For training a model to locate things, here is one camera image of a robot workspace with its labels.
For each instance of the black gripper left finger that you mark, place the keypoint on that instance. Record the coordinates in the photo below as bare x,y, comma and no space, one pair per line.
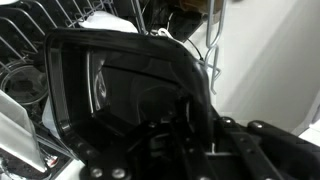
156,153

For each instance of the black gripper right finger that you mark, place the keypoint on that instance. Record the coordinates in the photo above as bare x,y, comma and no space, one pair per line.
273,156

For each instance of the black square plastic bowl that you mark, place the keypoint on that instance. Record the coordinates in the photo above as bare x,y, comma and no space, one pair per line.
126,90

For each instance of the amber glass jar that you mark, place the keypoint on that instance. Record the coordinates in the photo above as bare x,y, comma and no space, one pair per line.
196,5

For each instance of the clear plastic food container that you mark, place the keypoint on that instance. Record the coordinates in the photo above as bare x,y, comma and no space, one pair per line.
20,86

